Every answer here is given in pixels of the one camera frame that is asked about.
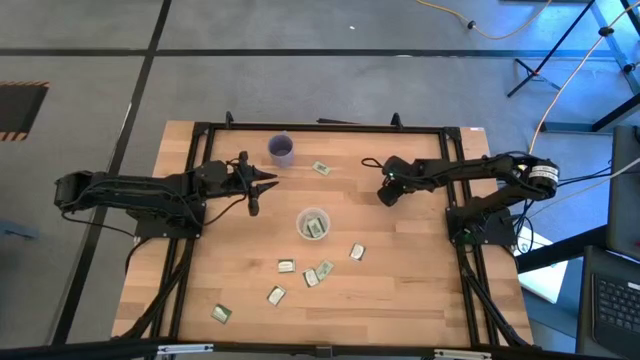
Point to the black laptop keyboard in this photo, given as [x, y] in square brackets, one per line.
[617, 310]

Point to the black frame clamp knob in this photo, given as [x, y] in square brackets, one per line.
[396, 119]
[229, 119]

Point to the black stand frame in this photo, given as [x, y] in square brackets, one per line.
[616, 114]

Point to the clear plastic bowl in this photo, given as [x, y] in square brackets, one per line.
[301, 215]

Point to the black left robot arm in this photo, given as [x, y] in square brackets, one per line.
[125, 192]

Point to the lavender ceramic mug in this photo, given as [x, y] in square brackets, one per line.
[281, 155]

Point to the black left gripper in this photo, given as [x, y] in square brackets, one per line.
[236, 180]

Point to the black camera rig bar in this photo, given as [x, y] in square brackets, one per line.
[100, 350]

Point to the silver rig bracket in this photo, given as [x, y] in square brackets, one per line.
[462, 354]
[185, 348]

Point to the hazard striped floor hatch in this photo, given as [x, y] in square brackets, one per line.
[20, 107]

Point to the black aluminium table frame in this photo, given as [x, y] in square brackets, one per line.
[350, 128]

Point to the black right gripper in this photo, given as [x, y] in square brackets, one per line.
[386, 179]

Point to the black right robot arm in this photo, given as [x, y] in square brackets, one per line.
[475, 170]

